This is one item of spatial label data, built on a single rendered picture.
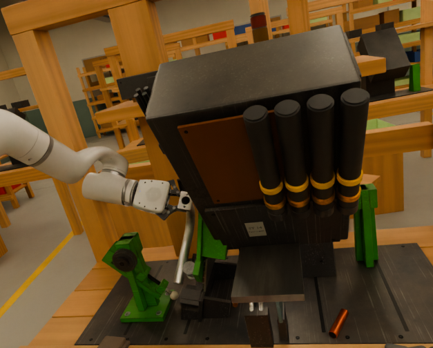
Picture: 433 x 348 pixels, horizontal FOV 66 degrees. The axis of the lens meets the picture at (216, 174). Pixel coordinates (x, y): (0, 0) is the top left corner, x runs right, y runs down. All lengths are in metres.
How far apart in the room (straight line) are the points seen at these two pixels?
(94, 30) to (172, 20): 2.42
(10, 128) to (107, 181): 0.33
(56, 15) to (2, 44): 11.72
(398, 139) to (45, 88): 1.29
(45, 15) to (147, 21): 0.37
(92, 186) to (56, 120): 0.44
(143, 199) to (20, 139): 0.37
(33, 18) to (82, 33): 10.41
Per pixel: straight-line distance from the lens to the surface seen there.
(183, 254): 1.09
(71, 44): 11.97
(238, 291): 0.79
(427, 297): 1.14
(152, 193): 1.02
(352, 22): 8.14
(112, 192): 1.05
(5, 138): 0.85
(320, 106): 0.51
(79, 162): 0.96
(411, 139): 1.35
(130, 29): 1.24
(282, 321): 0.94
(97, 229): 1.53
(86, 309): 1.38
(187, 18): 10.97
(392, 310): 1.08
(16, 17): 1.46
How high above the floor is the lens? 1.63
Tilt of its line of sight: 19 degrees down
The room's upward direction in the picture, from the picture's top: 12 degrees counter-clockwise
